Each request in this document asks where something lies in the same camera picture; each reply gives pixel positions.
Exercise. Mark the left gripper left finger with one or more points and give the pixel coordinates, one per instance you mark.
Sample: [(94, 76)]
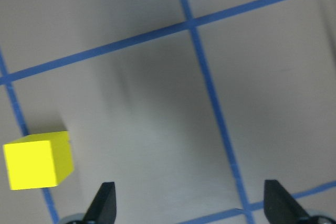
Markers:
[(103, 207)]

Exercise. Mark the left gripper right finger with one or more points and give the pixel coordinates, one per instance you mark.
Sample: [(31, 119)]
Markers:
[(280, 206)]

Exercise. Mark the yellow block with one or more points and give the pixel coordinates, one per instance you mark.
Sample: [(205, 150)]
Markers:
[(38, 160)]

